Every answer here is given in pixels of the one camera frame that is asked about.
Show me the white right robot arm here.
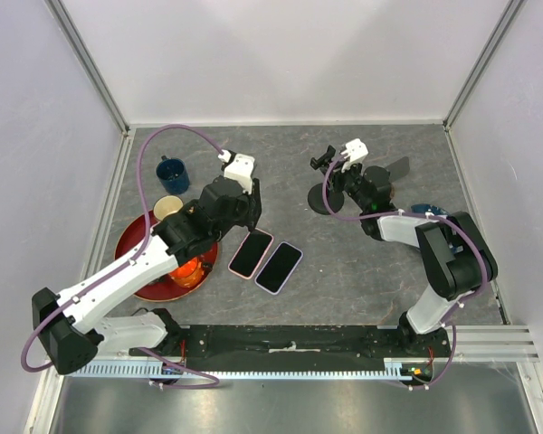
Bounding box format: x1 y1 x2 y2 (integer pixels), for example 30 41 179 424
321 160 498 356

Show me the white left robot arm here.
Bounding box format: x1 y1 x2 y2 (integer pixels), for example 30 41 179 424
32 176 262 374

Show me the dark blue enamel mug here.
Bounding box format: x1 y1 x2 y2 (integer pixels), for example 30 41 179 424
156 156 190 195

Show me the cream enamel mug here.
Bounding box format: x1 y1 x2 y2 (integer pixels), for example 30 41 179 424
153 195 184 222

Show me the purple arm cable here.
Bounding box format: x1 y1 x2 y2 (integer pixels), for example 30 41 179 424
20 124 230 390
321 156 490 392

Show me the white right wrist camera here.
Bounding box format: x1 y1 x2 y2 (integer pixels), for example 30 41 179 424
340 138 369 173

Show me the phone with pink case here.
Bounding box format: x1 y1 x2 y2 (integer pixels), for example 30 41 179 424
228 229 273 279

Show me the red round tray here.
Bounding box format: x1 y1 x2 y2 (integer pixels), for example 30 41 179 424
114 215 219 303

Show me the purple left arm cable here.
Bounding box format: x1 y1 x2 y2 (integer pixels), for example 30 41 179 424
20 124 230 390

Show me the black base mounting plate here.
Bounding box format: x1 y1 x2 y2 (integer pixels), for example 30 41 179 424
152 325 451 371

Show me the slotted cable duct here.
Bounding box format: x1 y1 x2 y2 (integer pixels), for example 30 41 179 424
70 359 433 381

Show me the wooden-base phone stand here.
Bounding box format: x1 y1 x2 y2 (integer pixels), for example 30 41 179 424
386 156 410 199

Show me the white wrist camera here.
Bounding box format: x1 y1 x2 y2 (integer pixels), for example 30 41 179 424
218 150 255 194
340 138 369 173

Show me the black round-base phone stand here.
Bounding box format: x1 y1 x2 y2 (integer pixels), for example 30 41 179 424
307 146 345 215

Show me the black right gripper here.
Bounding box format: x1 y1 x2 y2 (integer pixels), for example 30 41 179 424
321 157 370 212

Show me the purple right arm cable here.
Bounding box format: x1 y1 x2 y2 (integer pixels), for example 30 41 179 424
321 156 490 392

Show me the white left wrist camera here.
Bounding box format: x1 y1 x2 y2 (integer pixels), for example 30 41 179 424
218 150 255 194

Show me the phone with lilac case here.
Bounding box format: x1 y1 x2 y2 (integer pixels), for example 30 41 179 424
255 241 303 295

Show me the orange enamel mug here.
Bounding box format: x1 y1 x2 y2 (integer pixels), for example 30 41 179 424
168 257 213 288

